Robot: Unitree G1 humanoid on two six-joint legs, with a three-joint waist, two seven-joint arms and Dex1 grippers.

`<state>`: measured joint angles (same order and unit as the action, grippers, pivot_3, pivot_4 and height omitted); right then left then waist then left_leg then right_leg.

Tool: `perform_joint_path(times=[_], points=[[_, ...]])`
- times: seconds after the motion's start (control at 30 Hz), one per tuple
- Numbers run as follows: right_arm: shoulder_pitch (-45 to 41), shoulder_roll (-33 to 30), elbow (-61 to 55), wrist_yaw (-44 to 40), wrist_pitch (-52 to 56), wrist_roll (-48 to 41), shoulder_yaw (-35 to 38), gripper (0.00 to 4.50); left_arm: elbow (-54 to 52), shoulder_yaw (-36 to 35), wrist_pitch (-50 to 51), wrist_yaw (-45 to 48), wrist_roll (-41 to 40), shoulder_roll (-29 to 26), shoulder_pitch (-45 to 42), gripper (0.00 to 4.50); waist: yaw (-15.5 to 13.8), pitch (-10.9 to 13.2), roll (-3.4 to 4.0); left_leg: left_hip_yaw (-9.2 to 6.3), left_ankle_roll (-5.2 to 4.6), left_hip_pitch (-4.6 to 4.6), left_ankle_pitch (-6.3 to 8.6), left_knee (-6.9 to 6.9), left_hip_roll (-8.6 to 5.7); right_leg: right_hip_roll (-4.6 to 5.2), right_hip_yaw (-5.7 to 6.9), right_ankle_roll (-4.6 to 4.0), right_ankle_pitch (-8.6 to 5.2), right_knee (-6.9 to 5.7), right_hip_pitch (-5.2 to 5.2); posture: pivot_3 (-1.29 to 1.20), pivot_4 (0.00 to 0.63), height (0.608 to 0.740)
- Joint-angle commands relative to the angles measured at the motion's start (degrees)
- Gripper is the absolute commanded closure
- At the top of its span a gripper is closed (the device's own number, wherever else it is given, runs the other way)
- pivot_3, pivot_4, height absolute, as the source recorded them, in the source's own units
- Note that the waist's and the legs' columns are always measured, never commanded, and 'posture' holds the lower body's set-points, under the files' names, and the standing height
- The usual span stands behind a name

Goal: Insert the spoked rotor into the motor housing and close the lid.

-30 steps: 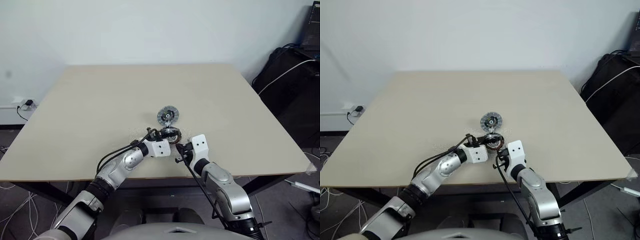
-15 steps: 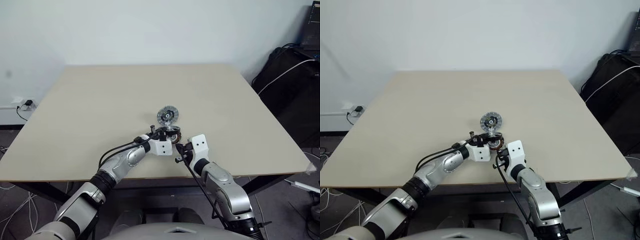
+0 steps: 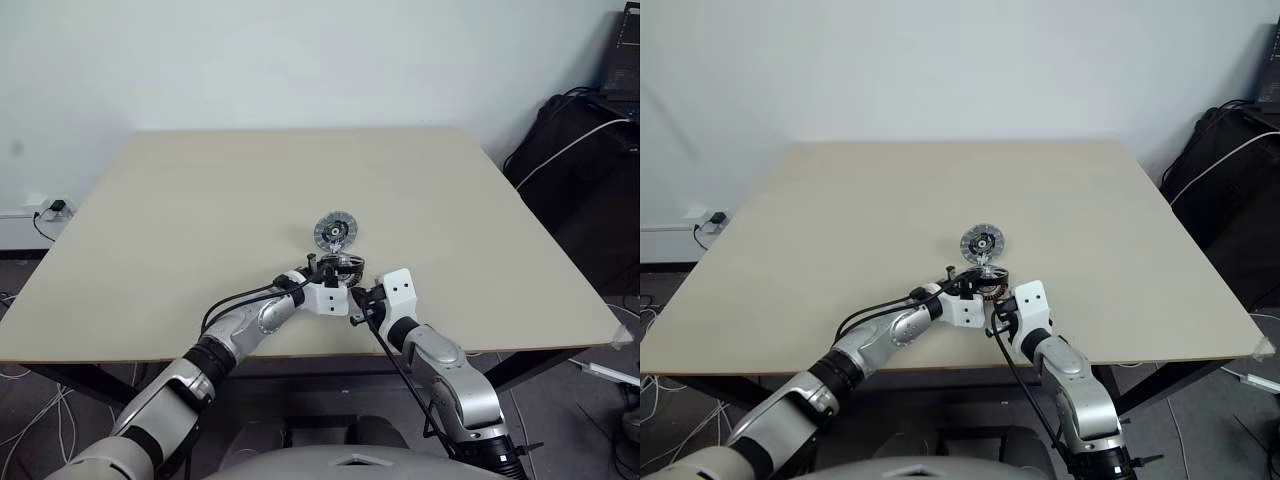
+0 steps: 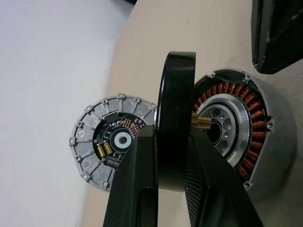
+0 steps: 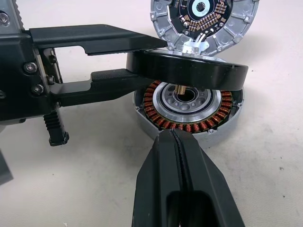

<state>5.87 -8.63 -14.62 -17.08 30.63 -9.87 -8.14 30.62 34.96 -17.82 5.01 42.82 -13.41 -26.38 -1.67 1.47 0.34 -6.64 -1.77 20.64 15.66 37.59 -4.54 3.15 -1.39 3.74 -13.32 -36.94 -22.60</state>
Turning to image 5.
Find white cable clip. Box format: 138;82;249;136
181;35;209;57

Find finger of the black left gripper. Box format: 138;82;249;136
29;23;168;56
50;68;153;107

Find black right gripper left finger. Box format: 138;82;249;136
131;129;193;227

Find silver motor housing copper coils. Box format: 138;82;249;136
133;79;245;149

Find black spoked rotor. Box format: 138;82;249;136
125;49;249;95

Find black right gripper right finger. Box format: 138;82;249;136
174;131;247;227

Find silver motor lid circuit board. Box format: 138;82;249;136
149;0;260;57

